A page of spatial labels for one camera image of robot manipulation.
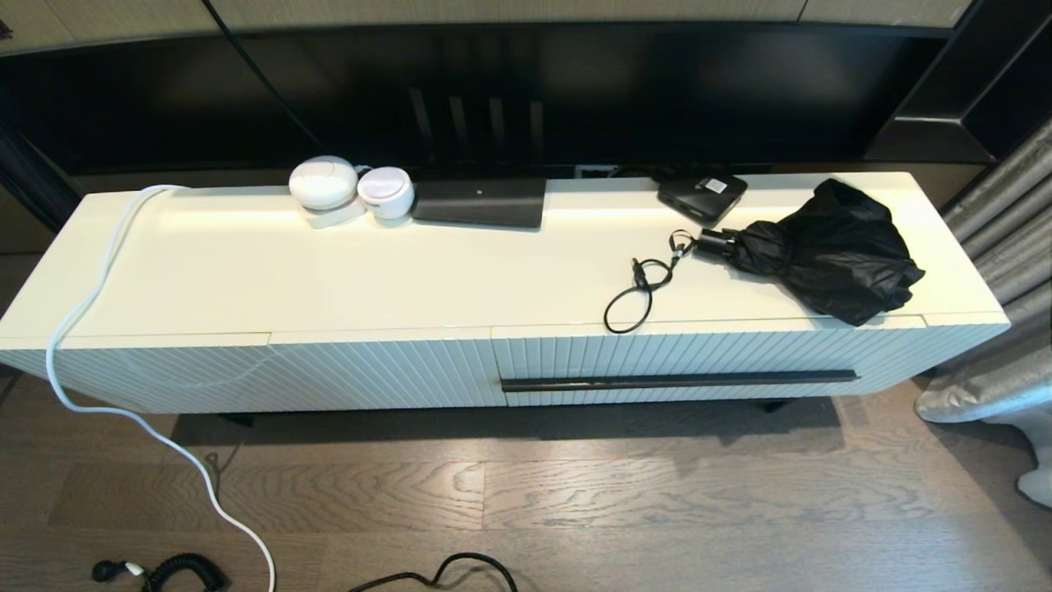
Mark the short black looped cable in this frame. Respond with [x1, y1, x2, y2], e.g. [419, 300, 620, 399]
[604, 257, 676, 335]

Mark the white fluted drawer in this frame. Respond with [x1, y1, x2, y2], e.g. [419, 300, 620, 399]
[491, 317, 928, 408]

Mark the black umbrella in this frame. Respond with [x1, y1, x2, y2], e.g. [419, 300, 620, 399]
[668, 178, 926, 327]

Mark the white long TV cabinet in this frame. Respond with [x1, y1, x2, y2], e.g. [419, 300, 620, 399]
[0, 171, 1012, 414]

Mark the black flat router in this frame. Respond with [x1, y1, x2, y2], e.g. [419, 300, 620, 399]
[411, 178, 548, 230]

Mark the small white round device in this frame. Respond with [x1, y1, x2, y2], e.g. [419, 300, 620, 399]
[357, 167, 415, 220]

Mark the black set-top box white label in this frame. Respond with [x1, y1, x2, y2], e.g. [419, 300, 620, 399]
[657, 170, 749, 227]

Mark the white flat device base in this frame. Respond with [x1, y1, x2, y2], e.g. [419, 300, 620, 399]
[301, 200, 367, 229]

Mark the large white round device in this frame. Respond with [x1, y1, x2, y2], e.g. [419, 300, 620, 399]
[288, 155, 360, 210]

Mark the black television screen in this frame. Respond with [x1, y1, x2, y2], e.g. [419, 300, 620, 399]
[0, 18, 958, 178]

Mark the black floor cable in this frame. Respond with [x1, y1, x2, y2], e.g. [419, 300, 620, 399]
[349, 552, 519, 592]

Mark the thin black wall cable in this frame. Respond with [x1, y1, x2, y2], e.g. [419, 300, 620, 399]
[201, 0, 325, 153]

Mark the black coiled cable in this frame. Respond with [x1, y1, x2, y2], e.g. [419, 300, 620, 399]
[92, 553, 229, 592]

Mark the white power cable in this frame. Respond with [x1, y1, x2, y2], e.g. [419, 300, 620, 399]
[45, 184, 277, 592]

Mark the black wall shelf unit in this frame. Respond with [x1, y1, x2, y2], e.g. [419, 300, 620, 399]
[863, 0, 1052, 165]

